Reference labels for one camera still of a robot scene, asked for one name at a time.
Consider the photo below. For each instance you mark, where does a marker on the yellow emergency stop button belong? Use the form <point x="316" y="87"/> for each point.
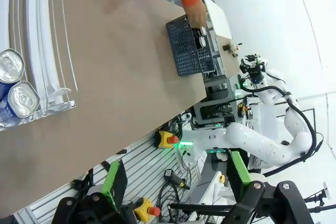
<point x="165" y="138"/>
<point x="144" y="208"/>

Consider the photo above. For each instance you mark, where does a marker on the person's left hand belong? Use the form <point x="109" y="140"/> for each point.
<point x="197" y="14"/>

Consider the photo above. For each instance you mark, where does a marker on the black yellow handheld controller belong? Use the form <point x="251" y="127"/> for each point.
<point x="176" y="179"/>

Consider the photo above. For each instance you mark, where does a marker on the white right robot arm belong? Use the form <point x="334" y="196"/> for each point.
<point x="252" y="140"/>

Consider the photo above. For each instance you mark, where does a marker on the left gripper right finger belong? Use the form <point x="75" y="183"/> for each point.
<point x="240" y="169"/>

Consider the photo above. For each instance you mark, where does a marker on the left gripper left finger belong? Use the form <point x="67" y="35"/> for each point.
<point x="110" y="182"/>

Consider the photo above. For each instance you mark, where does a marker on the grey plastic basket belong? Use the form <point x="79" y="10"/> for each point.
<point x="183" y="48"/>

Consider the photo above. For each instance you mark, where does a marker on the white side table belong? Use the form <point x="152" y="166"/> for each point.
<point x="218" y="19"/>

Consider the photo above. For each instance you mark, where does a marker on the black tripod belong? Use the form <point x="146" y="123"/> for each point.
<point x="317" y="197"/>

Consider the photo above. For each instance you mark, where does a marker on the blue drink can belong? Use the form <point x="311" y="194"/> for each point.
<point x="10" y="65"/>
<point x="23" y="99"/>

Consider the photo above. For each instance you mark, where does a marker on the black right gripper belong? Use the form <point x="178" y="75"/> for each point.
<point x="255" y="74"/>

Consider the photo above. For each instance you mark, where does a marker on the white can dispenser rack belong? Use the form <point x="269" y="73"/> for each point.
<point x="34" y="51"/>

